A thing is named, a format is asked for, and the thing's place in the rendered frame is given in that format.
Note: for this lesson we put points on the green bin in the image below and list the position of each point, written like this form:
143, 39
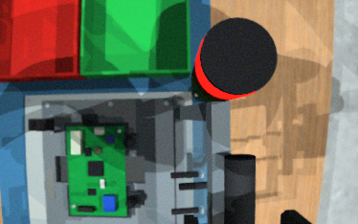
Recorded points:
152, 36

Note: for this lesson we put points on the green circuit board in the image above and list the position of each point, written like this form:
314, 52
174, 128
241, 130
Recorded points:
96, 170

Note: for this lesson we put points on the red open-top bin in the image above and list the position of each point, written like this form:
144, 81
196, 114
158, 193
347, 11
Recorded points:
37, 39

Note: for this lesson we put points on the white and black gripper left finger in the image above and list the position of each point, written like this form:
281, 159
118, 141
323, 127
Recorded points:
190, 219

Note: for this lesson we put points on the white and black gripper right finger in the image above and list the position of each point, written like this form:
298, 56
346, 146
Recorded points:
292, 217

